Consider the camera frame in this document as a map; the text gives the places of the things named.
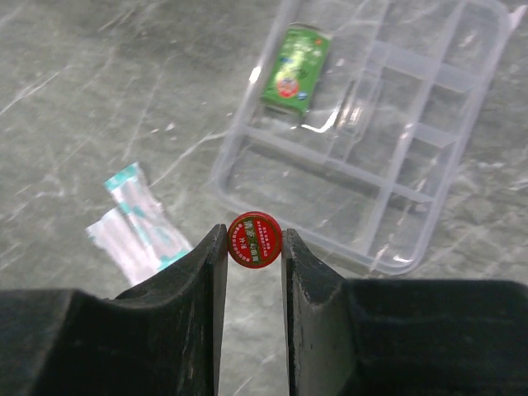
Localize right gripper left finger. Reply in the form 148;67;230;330
1;224;228;395

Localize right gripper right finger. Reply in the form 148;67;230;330
281;229;527;395

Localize white teal bandage wrappers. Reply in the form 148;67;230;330
86;163;193;285

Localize small orange round tin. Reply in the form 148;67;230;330
228;211;282;269

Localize clear compartment tray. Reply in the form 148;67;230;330
211;1;527;275

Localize green small sachet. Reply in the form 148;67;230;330
260;22;332;117

